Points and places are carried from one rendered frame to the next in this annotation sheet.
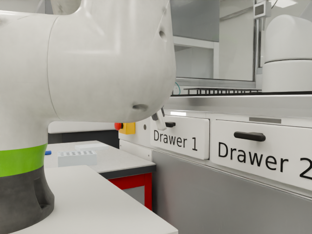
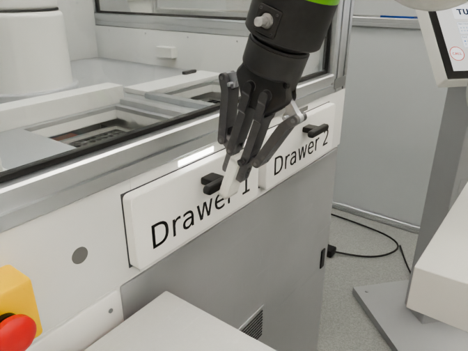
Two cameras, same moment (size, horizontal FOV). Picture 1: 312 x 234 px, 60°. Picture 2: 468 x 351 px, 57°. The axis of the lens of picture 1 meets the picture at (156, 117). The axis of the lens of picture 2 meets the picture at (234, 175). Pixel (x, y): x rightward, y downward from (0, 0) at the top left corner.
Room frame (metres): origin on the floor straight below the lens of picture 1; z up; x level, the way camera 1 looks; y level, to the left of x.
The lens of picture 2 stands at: (1.02, 0.51, 1.17)
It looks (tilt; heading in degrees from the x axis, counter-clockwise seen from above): 24 degrees down; 248
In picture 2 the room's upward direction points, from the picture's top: straight up
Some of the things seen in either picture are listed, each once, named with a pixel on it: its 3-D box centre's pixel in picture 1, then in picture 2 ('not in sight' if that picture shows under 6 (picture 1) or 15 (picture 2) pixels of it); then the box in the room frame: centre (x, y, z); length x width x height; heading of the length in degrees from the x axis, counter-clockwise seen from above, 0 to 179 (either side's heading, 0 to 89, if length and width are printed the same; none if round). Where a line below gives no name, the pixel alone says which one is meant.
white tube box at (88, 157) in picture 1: (76, 158); not in sight; (0.92, 0.27, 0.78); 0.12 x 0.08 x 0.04; 111
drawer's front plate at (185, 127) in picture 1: (175, 133); (202, 195); (0.84, -0.06, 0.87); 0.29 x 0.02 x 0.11; 31
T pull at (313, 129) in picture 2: (252, 135); (313, 129); (0.56, -0.20, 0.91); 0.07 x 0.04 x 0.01; 31
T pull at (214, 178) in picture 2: (168, 124); (215, 180); (0.83, -0.04, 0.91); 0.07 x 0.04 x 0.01; 31
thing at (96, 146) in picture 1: (91, 147); not in sight; (1.19, 0.29, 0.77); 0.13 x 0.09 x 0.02; 121
